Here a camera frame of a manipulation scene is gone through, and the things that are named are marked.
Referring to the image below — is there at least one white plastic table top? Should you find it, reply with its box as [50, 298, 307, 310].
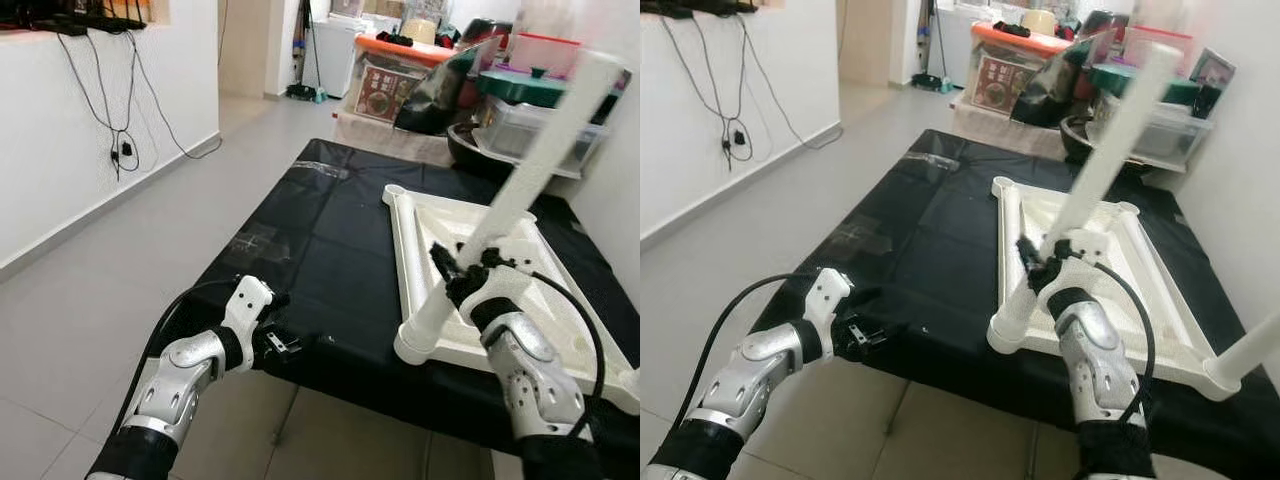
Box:
[383, 183, 640, 416]
[985, 175, 1246, 403]

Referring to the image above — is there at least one clear flat tape patch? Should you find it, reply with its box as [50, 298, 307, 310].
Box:
[835, 215, 891, 251]
[235, 225, 291, 256]

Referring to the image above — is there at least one black round wok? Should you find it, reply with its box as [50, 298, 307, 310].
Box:
[445, 120, 521, 181]
[1060, 112, 1131, 171]

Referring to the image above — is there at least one clear plastic storage box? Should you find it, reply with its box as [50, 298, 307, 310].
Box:
[1085, 95, 1216, 173]
[483, 95, 611, 179]

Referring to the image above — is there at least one beige patterned cloth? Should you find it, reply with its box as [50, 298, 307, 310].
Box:
[333, 110, 451, 166]
[950, 100, 1066, 161]

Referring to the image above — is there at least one green round pot lid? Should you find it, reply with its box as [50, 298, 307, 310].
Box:
[1090, 62, 1201, 106]
[477, 65, 601, 109]

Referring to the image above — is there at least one red printed cardboard box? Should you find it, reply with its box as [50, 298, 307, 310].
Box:
[968, 50, 1031, 116]
[350, 60, 416, 126]

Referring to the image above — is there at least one pink plastic container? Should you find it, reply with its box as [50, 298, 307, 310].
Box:
[505, 30, 586, 76]
[1122, 25, 1196, 71]

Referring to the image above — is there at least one dark floor mop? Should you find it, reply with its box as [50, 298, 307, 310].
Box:
[905, 0, 951, 93]
[285, 0, 326, 103]

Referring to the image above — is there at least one orange plastic lid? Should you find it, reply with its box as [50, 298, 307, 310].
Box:
[970, 22, 1076, 59]
[355, 33, 461, 66]

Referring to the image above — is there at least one black router box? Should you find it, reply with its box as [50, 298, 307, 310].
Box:
[0, 10, 151, 36]
[640, 0, 761, 19]

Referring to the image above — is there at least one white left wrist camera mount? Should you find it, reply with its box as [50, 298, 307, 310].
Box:
[225, 275, 276, 346]
[805, 267, 853, 336]

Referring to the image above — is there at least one black wall power cable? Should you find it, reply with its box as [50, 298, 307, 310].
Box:
[660, 15, 846, 171]
[55, 25, 226, 181]

